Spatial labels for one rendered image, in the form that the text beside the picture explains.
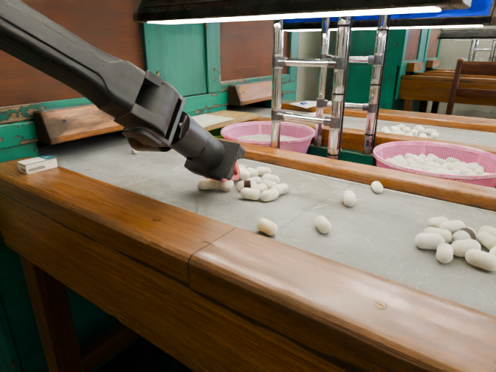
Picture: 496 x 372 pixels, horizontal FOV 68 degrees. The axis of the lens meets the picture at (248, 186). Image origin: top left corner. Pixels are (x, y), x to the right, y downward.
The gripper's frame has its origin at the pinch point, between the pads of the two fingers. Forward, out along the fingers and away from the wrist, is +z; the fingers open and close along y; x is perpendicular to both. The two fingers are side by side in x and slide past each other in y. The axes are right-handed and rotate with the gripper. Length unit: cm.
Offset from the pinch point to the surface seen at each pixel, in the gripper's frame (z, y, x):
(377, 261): -8.6, -31.6, 8.6
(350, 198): 1.0, -22.7, -1.1
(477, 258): -5.4, -41.7, 4.1
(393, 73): 209, 44, -167
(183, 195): -7.5, 3.7, 8.0
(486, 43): 380, 3, -331
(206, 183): -5.2, 1.8, 4.2
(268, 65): 54, 45, -62
